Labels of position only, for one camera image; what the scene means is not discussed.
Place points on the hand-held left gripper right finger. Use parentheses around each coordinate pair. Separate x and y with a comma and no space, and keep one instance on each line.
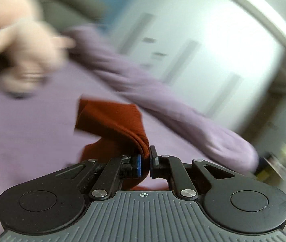
(153,161)

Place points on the red knit garment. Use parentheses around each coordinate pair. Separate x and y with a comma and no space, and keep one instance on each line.
(112,121)

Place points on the purple duvet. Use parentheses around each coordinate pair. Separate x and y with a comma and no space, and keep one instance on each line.
(158,98)

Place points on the pink plush pig toy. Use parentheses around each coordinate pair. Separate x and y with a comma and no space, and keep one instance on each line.
(24,48)

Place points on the white wardrobe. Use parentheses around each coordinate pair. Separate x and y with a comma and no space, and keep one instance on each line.
(208,55)

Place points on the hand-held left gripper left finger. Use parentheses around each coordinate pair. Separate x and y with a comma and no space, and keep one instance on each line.
(138,165)

